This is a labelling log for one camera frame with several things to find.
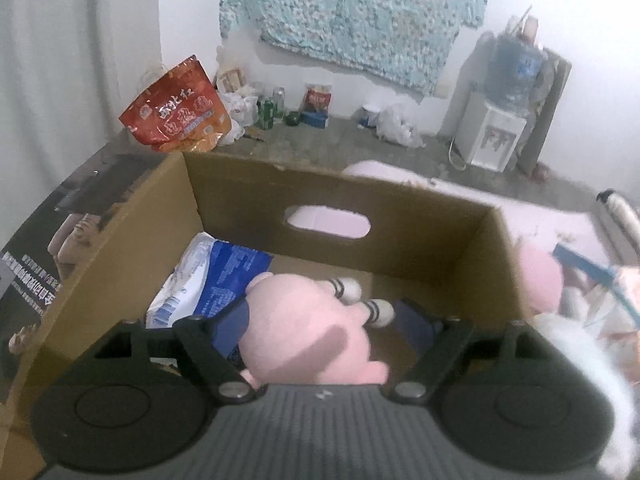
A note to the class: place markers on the red snack bag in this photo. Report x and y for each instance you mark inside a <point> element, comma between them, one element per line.
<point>175,105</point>

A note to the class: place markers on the clear bag of snacks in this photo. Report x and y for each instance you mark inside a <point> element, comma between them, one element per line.
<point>231,80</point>

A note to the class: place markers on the blue floral wall cloth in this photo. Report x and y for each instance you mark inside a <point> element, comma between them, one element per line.
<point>350,10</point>

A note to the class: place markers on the brown cardboard box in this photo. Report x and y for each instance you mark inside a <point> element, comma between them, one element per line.
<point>240,185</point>

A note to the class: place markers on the crumpled white plastic bag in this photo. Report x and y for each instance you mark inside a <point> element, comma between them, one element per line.
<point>397,125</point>

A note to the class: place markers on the blue white box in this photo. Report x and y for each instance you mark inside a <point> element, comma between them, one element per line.
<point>590,262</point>

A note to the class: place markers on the red white packet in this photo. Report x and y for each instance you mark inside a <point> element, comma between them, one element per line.
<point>319,97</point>

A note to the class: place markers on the white rolled blanket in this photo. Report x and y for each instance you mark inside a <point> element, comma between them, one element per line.
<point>622,210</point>

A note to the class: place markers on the small blue box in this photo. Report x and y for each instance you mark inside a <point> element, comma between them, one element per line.
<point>314,119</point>

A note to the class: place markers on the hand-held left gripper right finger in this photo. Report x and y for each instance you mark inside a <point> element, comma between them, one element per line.
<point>417,322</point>

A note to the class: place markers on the blue white tissue packet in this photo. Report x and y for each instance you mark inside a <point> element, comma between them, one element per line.
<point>225,270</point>

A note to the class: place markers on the clear glass jar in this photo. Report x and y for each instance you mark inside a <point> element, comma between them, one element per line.
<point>278,102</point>

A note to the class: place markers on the small white plastic bag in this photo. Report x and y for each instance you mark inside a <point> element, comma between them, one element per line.
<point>240,107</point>

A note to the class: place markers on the green can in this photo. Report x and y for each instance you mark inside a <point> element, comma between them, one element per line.
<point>265,114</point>

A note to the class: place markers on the white water dispenser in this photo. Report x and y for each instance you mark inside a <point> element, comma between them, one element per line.
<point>487,132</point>

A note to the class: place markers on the pink plush toy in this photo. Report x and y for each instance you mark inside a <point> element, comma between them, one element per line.
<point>300,320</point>

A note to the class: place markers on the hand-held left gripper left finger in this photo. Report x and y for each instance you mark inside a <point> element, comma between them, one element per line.
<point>200,340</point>

